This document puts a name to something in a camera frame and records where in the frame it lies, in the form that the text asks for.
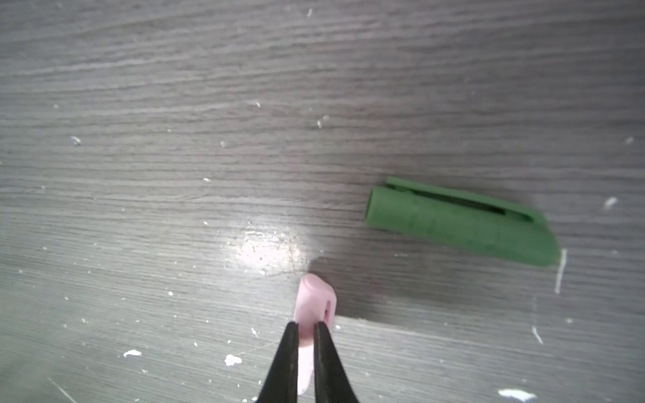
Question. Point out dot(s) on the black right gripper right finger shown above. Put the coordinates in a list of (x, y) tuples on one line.
[(331, 382)]

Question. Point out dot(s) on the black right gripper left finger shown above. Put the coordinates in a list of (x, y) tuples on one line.
[(281, 381)]

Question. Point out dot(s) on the green pen cap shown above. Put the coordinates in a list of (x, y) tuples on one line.
[(464, 220)]

